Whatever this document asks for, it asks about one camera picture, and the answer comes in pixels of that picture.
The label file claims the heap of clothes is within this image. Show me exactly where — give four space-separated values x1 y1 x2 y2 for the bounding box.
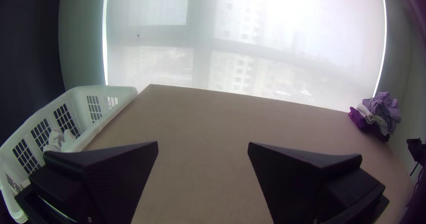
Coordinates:
42 128 78 153
348 91 402 142

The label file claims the white laundry basket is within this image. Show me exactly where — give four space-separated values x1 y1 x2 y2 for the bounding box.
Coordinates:
0 85 139 224

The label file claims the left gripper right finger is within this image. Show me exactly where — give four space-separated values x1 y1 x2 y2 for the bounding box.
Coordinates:
247 141 387 224

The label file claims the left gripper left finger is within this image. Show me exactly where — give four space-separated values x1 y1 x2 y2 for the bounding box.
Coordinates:
28 141 160 224

